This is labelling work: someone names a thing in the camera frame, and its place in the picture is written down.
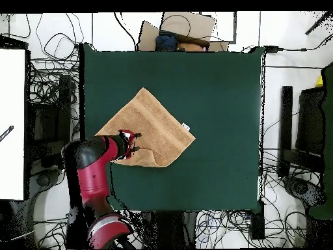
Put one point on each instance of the tan terry towel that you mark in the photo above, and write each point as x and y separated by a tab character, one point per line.
156	125

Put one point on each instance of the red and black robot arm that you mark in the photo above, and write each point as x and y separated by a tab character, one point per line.
91	177

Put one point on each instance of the dark green table cloth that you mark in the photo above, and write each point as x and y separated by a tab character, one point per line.
208	104

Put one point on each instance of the black equipment block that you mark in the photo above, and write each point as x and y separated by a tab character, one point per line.
52	125

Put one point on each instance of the dark blue cloth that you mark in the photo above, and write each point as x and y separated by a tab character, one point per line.
166	43

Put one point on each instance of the orange cloth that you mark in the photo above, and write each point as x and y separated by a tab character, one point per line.
190	47

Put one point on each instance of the brown cardboard box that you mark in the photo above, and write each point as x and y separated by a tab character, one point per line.
187	24

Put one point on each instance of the black label strip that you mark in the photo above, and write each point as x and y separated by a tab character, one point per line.
6	133

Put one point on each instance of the white board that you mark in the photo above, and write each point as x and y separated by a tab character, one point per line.
11	104

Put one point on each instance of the black box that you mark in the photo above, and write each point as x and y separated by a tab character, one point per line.
257	224

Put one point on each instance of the black power adapter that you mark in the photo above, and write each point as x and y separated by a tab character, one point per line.
271	48

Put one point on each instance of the small yellow object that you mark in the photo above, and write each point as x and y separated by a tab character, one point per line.
319	82

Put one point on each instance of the green cloth cover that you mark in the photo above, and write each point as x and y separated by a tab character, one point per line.
328	130

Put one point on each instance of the black rod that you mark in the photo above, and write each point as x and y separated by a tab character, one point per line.
317	24

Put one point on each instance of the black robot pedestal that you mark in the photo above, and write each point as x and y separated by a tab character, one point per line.
169	229

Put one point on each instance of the black pedestal foot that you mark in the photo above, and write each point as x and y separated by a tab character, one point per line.
43	179
301	190

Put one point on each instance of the black frame stand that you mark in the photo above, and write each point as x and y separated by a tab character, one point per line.
286	117

